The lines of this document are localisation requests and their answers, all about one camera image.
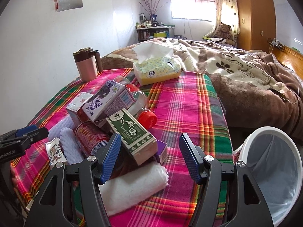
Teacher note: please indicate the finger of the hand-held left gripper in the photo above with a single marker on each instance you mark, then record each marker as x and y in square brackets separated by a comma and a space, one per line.
[37, 134]
[27, 130]

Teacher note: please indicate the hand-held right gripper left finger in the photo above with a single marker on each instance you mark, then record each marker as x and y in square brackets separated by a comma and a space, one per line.
[111, 157]

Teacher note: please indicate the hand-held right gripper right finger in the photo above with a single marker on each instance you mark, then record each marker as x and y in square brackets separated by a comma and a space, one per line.
[189, 158]

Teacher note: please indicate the green paper box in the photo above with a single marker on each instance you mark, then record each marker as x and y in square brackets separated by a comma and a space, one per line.
[132, 134]

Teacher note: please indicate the red milk can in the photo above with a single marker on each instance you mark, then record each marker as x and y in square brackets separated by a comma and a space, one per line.
[90, 134]

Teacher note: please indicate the white and red medicine box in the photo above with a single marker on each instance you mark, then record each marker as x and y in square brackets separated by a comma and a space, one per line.
[78, 104]

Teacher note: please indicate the white trash bin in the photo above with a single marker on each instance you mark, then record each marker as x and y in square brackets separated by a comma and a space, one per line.
[267, 132]

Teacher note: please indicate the crumpled printed wrapper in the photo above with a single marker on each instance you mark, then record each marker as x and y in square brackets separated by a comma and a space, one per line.
[54, 152]

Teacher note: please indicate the white foam net sleeve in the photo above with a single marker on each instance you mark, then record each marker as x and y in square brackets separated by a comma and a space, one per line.
[61, 125]
[69, 146]

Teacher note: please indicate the small purple box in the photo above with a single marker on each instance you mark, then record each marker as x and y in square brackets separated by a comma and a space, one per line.
[162, 150]

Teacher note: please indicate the white rolled towel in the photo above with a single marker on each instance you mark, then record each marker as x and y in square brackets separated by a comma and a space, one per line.
[132, 189]

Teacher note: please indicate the pink plaid cloth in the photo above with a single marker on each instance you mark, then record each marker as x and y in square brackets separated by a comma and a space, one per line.
[184, 113]

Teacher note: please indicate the purple milk carton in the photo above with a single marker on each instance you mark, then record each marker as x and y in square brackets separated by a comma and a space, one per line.
[106, 99]

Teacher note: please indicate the clear plastic bottle red label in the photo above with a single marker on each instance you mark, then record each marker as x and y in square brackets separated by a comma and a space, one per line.
[139, 101]

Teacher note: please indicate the pink mug with brown lid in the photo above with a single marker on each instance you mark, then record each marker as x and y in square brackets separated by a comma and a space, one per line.
[86, 68]

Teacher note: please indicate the pale blue bin liner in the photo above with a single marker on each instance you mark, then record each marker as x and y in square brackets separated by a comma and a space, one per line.
[272, 170]

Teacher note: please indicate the brown patterned blanket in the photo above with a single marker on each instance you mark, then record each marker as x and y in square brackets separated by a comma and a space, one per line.
[236, 87]

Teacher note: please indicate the yellow tissue pack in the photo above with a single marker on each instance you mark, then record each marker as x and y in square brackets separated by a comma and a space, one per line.
[156, 72]

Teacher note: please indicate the phone on bed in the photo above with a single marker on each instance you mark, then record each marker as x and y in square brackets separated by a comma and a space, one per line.
[279, 94]

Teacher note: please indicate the yellow green box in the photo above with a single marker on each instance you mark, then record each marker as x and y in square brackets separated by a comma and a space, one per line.
[207, 37]

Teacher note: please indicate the cluttered storage shelf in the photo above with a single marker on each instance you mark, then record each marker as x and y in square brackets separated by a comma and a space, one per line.
[153, 33]

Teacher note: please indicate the brown teddy bear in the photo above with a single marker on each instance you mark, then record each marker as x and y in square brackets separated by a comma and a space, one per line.
[224, 32]

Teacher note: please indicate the power strip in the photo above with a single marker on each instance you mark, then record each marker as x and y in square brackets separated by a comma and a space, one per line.
[275, 43]

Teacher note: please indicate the window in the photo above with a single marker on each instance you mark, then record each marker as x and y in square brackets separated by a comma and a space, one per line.
[191, 9]

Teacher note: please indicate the dried branches in vase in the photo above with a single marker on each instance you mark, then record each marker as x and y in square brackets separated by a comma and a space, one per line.
[151, 7]

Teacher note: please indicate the patterned curtain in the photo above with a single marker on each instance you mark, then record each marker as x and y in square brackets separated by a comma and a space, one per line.
[224, 4]

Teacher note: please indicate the wooden wardrobe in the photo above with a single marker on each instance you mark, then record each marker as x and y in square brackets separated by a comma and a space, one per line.
[254, 14]

